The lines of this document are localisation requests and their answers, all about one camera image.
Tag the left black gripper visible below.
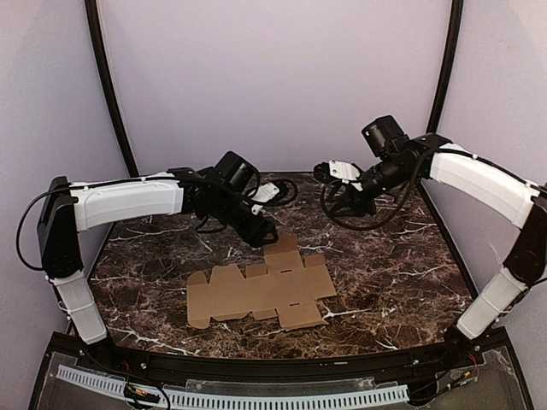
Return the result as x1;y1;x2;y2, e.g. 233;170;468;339
210;190;277;249

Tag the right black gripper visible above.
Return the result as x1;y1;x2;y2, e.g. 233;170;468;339
325;158;415;219

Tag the brown cardboard box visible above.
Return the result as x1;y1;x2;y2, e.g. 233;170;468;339
186;235;337;331

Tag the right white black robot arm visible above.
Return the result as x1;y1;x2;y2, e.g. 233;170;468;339
323;115;546;371

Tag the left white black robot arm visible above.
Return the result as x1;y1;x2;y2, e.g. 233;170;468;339
37;151;280;372

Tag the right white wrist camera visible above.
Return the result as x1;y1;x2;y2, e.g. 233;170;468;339
327;160;362;191

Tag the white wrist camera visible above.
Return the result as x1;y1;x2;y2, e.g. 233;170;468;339
327;160;362;191
251;182;279;214

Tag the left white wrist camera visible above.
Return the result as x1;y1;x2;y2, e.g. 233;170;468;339
251;182;279;214

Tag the right black camera cable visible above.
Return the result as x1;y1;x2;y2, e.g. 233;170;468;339
314;161;424;231

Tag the black camera cable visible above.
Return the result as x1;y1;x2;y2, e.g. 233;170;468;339
256;178;299;206
314;161;424;231

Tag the left black camera cable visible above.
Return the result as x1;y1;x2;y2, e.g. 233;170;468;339
256;178;299;206

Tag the right black frame post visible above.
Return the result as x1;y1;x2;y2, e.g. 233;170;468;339
426;0;465;132

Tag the black frame post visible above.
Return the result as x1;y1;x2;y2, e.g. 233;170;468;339
426;0;465;132
84;0;139;177

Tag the black front rail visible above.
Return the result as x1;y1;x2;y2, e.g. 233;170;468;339
50;332;505;388

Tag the white slotted cable duct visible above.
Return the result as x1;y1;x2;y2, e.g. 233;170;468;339
55;365;409;409

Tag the left black frame post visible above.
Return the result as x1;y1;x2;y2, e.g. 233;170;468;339
84;0;139;177

